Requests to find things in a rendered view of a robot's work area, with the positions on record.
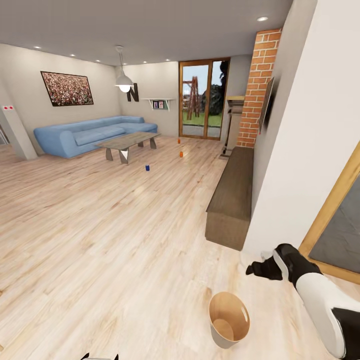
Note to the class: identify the coffee table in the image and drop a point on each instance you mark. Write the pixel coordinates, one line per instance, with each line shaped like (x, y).
(123, 143)

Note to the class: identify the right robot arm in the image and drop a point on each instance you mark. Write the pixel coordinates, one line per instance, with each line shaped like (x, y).
(335, 314)

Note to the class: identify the trash can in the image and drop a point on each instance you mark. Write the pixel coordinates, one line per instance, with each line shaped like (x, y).
(227, 320)

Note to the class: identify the decorative sign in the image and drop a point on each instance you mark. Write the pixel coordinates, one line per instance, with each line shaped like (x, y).
(134, 92)

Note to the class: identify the sofa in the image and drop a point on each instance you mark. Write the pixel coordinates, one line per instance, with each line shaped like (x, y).
(74, 139)

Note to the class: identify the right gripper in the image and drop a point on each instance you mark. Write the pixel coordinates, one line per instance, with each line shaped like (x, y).
(262, 269)

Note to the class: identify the cabinet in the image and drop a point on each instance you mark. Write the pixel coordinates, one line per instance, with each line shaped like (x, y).
(229, 212)

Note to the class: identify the wall mounted tv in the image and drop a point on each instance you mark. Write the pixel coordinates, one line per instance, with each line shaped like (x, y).
(267, 104)

